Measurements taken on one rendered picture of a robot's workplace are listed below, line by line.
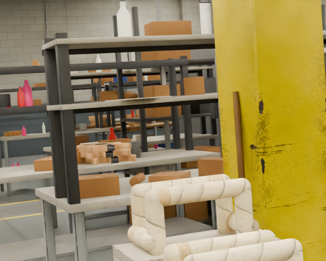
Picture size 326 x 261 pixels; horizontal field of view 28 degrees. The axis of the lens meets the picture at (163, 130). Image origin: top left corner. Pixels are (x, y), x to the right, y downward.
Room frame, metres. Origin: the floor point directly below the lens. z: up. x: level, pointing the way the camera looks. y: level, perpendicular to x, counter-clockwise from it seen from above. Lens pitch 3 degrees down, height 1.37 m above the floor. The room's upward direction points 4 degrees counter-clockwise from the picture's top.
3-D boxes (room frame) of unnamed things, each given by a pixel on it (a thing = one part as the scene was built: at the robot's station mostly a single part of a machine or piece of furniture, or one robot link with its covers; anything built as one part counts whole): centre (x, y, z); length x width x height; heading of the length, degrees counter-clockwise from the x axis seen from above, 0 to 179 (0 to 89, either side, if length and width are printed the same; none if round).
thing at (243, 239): (1.05, -0.08, 1.12); 0.20 x 0.03 x 0.03; 110
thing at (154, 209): (1.10, 0.02, 1.15); 0.03 x 0.03 x 0.09
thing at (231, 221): (1.19, -0.13, 1.12); 0.11 x 0.03 x 0.03; 21
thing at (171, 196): (1.12, -0.05, 1.20); 0.20 x 0.03 x 0.03; 110
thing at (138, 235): (1.13, 0.05, 1.12); 0.11 x 0.03 x 0.03; 21
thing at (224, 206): (1.23, -0.11, 1.15); 0.03 x 0.03 x 0.09
